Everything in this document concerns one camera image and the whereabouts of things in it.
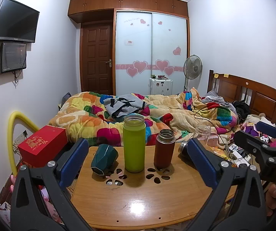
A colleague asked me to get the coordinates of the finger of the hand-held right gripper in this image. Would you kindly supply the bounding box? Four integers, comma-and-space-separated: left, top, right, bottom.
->
256, 121, 276, 148
233, 130, 276, 165

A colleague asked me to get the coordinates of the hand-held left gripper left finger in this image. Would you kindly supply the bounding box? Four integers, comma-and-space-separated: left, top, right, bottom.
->
10, 138, 97, 231

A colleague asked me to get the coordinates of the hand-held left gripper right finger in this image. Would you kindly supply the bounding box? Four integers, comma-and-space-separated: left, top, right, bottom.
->
187, 138, 268, 231

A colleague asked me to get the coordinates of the dark green faceted cup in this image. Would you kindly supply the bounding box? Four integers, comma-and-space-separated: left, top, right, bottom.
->
91, 144, 119, 176

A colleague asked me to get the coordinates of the person's right hand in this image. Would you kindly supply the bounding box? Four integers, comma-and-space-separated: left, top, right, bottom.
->
264, 182, 276, 217

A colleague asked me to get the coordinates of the purple plush toy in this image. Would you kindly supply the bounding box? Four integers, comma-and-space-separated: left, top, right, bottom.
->
242, 123, 262, 136

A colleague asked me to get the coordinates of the white power strip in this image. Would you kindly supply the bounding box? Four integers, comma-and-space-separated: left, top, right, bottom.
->
231, 144, 252, 163

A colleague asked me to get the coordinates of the black metal flask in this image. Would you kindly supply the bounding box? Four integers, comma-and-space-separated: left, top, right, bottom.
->
178, 141, 193, 159

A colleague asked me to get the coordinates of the pink small case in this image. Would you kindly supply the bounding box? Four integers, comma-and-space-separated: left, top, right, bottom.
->
206, 135, 222, 148

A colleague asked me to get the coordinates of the clear glass jar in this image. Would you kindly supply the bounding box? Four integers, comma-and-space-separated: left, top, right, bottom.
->
193, 123, 212, 140

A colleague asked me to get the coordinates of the black clothing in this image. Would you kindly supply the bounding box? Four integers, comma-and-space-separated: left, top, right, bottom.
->
232, 100, 252, 121

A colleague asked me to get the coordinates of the wooden bed headboard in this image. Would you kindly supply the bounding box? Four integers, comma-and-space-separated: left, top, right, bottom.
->
207, 69, 276, 127

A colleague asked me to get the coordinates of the red gift box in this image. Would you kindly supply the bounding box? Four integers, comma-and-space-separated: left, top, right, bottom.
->
18, 125, 67, 168

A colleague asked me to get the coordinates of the red-brown thermos bottle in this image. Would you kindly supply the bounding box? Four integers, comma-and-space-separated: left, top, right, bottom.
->
154, 129, 176, 169

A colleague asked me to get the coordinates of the colourful patterned blanket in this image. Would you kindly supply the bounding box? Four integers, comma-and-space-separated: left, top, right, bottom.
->
47, 88, 240, 147

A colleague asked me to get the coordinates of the grey striped cloth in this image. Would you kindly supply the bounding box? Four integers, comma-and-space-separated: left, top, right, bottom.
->
201, 89, 233, 107

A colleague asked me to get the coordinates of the lime green thermos bottle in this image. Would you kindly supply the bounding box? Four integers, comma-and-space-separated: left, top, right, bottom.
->
123, 115, 146, 173

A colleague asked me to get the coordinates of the yellow foam tube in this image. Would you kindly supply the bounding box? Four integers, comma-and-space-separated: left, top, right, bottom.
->
7, 111, 40, 177

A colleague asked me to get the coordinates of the grey and black garment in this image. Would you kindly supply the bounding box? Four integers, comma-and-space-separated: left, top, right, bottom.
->
103, 93, 151, 119

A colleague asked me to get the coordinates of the white suitcase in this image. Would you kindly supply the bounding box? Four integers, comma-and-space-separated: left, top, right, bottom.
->
149, 78, 173, 95

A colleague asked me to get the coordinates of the standing electric fan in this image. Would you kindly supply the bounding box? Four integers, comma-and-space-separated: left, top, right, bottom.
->
183, 54, 203, 92

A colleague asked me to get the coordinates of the brown wooden door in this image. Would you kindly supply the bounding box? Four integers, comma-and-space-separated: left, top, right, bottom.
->
80, 22, 115, 95

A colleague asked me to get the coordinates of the wooden wardrobe with sliding doors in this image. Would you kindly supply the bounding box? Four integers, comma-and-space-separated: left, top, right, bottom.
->
68, 0, 191, 96

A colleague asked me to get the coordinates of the black cable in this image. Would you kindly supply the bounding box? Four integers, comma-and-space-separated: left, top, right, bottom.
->
193, 100, 233, 153

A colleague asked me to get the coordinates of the wall socket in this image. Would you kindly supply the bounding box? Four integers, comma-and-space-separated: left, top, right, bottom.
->
13, 130, 29, 151

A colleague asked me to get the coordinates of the small wall-mounted monitor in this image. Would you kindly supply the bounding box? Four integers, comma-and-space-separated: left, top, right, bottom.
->
0, 42, 28, 75

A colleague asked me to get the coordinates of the wall-mounted television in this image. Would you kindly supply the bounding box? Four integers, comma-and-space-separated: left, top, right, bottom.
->
0, 0, 40, 43

